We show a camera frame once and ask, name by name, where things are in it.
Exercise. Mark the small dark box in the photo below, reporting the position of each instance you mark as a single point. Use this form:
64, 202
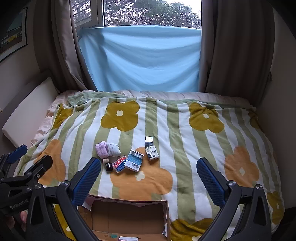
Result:
148, 140

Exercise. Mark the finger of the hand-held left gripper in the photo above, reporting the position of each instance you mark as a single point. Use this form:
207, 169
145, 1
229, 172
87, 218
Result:
16, 153
40, 166

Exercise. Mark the small beige jar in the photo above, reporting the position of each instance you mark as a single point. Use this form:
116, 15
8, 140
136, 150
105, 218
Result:
106, 160

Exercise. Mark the cream bed quilt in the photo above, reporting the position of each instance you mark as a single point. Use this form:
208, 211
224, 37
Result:
208, 95

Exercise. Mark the beige curtain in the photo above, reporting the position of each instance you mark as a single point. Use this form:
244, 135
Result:
231, 46
55, 46

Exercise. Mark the light blue cloth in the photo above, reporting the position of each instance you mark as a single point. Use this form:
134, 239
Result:
138, 58

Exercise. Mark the white cushion pad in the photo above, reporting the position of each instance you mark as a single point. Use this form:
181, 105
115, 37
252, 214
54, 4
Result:
30, 109

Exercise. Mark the small black jar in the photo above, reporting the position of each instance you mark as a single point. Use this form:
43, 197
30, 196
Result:
108, 167

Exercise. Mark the clear plastic case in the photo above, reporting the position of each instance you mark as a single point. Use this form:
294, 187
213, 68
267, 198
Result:
119, 163

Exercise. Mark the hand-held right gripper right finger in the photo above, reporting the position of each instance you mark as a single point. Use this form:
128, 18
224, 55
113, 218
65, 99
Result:
210, 180

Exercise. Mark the floral striped blanket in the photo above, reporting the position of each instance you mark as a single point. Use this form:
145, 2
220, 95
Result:
161, 120

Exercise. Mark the window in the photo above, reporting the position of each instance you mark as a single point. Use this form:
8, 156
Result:
150, 14

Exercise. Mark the white patterned sock roll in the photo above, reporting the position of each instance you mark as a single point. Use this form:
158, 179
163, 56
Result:
113, 148

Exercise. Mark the cardboard box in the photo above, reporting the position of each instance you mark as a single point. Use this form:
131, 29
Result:
129, 217

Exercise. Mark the person's left hand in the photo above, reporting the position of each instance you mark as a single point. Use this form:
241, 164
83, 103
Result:
23, 216

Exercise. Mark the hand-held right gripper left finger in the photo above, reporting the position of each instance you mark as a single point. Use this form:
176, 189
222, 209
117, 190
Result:
87, 180

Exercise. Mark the blue-white blister pack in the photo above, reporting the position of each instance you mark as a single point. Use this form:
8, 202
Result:
134, 161

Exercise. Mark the pink towel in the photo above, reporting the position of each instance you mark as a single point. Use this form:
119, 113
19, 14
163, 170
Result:
101, 149

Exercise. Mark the black-white patterned small box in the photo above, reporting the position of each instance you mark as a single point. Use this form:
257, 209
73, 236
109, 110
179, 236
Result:
152, 153

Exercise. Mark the wall poster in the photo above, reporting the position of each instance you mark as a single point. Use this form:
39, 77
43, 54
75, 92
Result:
13, 34

